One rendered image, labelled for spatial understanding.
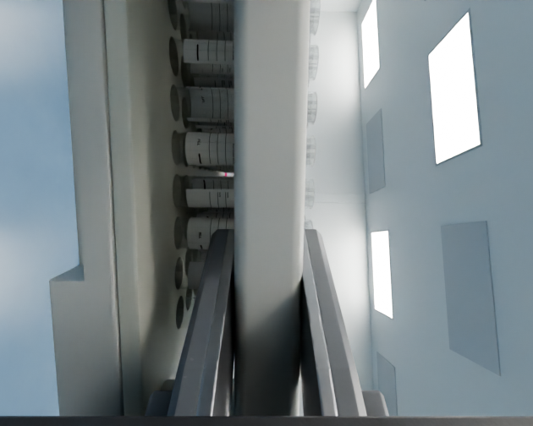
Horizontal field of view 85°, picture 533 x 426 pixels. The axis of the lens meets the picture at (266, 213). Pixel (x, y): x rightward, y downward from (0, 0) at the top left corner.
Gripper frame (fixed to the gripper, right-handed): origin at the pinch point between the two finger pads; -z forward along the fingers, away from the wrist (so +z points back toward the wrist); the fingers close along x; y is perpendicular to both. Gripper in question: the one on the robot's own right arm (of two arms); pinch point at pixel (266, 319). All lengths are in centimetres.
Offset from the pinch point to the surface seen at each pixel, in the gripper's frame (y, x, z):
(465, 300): 212, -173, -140
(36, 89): 37, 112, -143
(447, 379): 293, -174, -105
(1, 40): 15, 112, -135
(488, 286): 182, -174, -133
